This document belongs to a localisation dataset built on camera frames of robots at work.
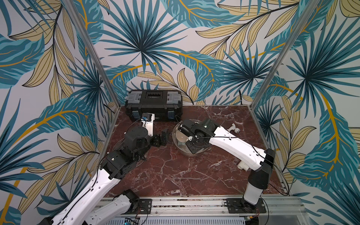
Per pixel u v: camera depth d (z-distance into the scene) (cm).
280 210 74
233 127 104
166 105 97
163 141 58
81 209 38
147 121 53
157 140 57
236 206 74
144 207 73
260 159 44
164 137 57
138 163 88
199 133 50
